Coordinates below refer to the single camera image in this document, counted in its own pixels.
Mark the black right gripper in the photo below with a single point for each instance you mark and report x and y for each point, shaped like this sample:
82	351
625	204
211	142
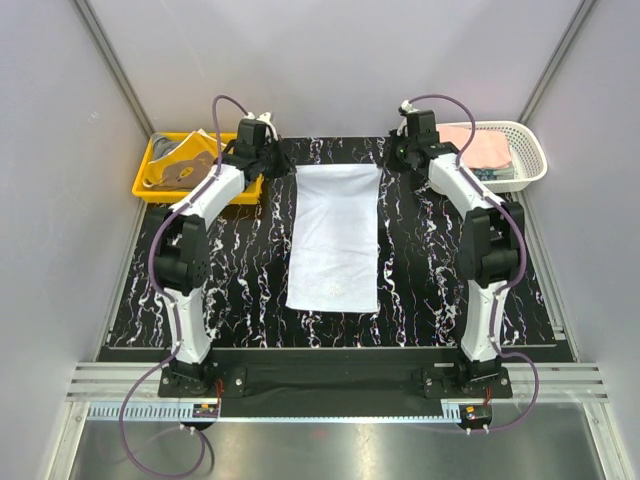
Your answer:
393	140

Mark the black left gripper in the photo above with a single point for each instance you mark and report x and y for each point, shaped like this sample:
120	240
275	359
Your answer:
284	167

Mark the brown yellow bear towel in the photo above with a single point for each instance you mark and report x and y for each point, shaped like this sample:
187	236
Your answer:
186	168

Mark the white waffle towel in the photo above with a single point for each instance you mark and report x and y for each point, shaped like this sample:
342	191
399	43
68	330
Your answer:
334	252

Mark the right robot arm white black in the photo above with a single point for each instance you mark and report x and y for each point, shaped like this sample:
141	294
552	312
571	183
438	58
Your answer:
492	251

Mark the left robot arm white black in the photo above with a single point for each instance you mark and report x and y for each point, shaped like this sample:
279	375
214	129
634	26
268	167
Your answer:
179	263

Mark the yellow plastic bin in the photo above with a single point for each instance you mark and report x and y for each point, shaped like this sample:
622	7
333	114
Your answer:
151	196

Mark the patterned folded towel in basket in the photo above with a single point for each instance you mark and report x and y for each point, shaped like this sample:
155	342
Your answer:
507	173

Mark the pink folded towel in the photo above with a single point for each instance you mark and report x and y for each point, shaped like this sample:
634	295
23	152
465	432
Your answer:
488	150

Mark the grey towel in bin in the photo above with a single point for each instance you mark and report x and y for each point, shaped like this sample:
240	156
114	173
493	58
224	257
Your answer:
162	146

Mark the white perforated plastic basket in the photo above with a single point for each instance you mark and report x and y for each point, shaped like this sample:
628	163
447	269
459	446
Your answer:
527	156

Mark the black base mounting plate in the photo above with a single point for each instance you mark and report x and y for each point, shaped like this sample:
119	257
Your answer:
288	405

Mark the left small electronics board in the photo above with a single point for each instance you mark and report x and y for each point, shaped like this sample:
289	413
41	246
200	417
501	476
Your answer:
206	410

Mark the small electronics board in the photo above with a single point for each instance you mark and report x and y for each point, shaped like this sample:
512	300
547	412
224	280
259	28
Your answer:
476	415
206	410

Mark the right small electronics board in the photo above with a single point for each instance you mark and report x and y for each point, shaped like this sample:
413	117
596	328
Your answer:
476	415

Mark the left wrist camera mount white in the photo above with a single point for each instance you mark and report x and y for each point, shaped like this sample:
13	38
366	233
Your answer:
266	119

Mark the aluminium frame rail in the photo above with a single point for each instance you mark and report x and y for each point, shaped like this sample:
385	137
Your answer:
552	382

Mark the white slotted cable duct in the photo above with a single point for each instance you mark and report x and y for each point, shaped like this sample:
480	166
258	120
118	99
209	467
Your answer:
141	411

